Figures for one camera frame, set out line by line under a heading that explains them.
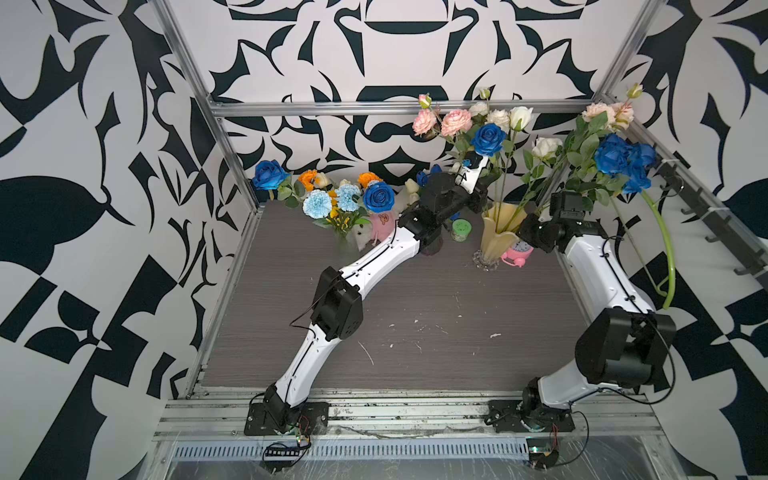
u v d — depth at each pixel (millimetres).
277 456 728
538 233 737
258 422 727
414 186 471
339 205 727
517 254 1038
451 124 700
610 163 597
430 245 663
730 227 550
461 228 1071
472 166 644
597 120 728
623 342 436
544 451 702
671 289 662
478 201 687
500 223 921
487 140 615
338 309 551
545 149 793
